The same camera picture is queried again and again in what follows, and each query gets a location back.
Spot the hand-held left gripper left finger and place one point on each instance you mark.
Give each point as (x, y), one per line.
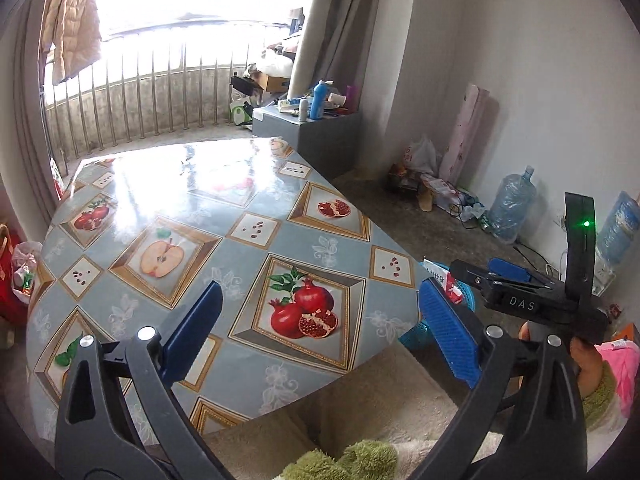
(192, 330)

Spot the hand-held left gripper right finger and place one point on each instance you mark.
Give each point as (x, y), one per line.
(452, 335)

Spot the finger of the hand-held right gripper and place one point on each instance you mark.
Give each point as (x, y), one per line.
(465, 272)
(510, 270)

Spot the red white packet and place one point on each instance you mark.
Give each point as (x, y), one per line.
(447, 282)

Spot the blue mesh basket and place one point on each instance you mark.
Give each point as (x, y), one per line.
(416, 334)

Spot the person's right forearm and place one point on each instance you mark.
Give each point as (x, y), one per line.
(600, 400)

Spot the person's right hand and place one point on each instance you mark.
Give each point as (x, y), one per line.
(590, 365)

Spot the green bottle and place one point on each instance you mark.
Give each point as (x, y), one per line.
(485, 222)

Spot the clear water jug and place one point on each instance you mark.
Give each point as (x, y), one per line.
(512, 207)

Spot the cream fluffy blanket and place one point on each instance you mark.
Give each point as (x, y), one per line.
(400, 390)

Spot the brown cardboard piece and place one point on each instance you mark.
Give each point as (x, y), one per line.
(425, 199)

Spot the dark box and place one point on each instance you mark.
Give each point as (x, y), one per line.
(402, 179)

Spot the pink cloth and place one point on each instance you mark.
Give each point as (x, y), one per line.
(622, 370)

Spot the blue label water jug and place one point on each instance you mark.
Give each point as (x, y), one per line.
(620, 230)

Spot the white plastic bag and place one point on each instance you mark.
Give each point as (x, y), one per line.
(422, 155)

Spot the pink roll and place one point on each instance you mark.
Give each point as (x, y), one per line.
(467, 135)

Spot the green fluffy garment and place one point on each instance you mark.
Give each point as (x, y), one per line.
(350, 460)

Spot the clear plastic bag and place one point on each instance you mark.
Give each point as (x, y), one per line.
(26, 270)

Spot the grey cabinet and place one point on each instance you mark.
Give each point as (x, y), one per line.
(325, 145)

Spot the red bag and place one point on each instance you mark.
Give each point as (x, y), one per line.
(5, 270)

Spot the pink bottle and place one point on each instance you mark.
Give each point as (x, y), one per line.
(352, 97)

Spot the green white bag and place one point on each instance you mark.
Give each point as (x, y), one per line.
(241, 112)

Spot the blue bottle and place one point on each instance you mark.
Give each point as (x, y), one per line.
(320, 102)

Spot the small white bottle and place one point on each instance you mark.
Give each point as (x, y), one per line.
(304, 110)

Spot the metal balcony railing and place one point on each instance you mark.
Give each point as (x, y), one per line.
(150, 90)

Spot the black flat box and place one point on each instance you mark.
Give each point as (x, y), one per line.
(245, 86)

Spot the cardboard box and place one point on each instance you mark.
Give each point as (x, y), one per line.
(275, 82)

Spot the grey curtain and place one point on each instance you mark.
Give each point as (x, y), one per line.
(340, 25)

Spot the beige puffer jacket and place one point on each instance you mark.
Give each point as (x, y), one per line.
(70, 20)

